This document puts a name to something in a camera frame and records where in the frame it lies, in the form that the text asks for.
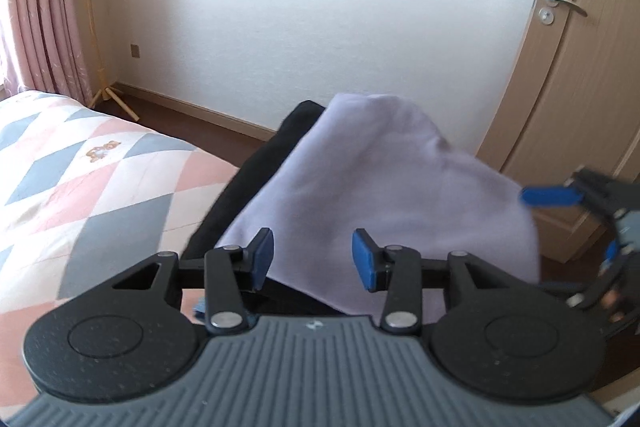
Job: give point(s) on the wooden door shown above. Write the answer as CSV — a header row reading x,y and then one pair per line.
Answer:
x,y
575,97

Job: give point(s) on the wooden baseboard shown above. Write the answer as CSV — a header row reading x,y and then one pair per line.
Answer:
x,y
200,109

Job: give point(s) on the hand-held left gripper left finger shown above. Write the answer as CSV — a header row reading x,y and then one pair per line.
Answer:
x,y
263,257

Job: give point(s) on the pink grey checkered quilt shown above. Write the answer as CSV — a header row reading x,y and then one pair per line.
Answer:
x,y
100,207

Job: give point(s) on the pink curtain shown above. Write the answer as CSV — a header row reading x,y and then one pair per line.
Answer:
x,y
35,7

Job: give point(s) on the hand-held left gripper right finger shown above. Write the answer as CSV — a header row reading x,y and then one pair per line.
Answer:
x,y
362,259

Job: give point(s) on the lavender elastic waist pants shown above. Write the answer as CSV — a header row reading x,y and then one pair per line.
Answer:
x,y
390,172

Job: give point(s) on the round door lock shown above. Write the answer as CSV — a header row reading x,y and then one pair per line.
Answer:
x,y
546,15

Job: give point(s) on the wooden coat rack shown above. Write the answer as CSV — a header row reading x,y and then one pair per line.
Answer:
x,y
92,32

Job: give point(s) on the black knit garment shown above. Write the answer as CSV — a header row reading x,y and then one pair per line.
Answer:
x,y
240,197

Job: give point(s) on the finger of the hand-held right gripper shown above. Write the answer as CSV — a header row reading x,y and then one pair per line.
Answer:
x,y
550,196
611,254

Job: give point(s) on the brown wall outlet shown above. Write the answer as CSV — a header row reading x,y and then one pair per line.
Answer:
x,y
135,50

